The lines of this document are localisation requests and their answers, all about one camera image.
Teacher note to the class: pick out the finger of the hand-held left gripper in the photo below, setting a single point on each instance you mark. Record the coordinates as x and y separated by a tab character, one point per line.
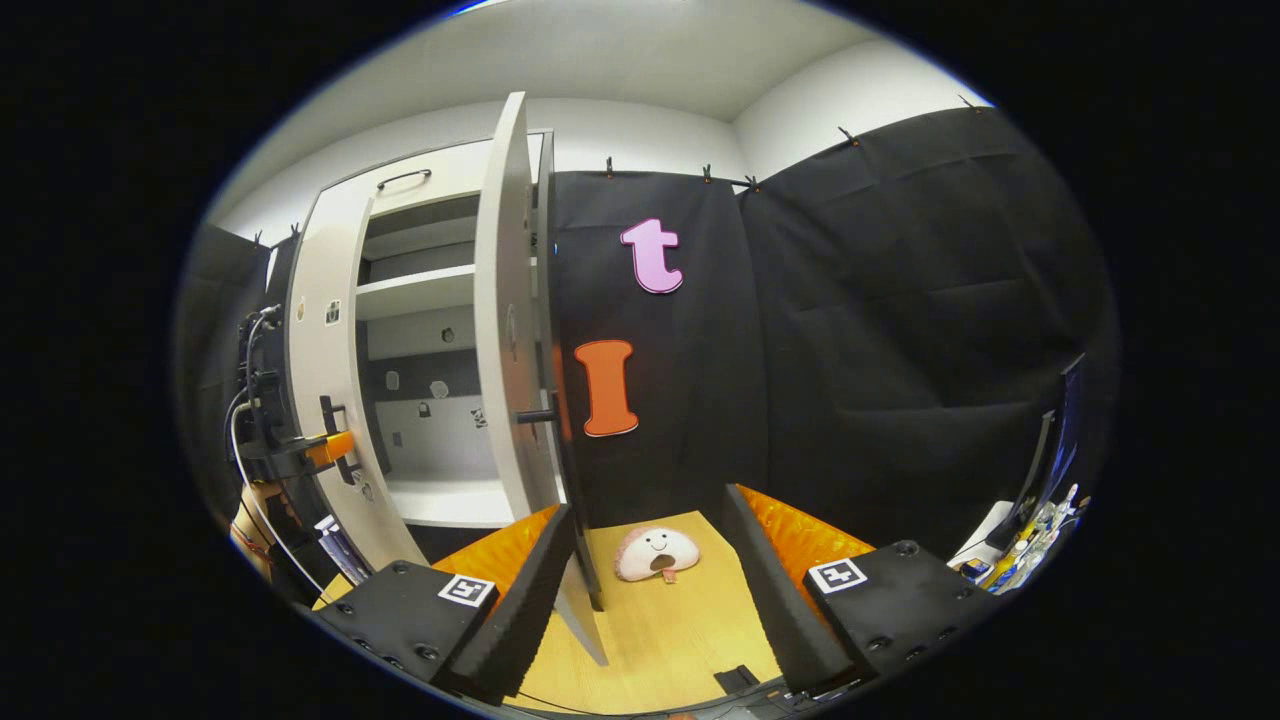
332	449

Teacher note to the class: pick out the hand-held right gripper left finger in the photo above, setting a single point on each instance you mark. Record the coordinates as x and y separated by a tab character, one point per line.
520	610

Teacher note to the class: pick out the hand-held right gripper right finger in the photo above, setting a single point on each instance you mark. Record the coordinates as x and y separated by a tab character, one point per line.
775	610

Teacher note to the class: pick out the beige cabinet door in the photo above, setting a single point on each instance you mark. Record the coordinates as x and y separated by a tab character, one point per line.
500	300
320	370

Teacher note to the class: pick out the beige double-door shoe cabinet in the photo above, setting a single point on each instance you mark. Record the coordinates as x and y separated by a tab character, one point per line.
420	290

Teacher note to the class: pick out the white book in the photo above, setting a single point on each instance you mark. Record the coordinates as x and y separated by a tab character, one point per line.
327	524

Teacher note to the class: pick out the dark navy book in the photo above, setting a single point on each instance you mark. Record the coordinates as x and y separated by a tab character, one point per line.
348	555

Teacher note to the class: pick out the white smiling plush toy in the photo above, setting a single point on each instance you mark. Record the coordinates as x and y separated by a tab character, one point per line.
655	552

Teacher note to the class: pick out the pile of colourful small items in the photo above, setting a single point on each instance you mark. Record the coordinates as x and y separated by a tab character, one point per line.
1035	545

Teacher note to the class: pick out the black backdrop cloth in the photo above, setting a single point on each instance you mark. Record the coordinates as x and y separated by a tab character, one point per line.
900	350

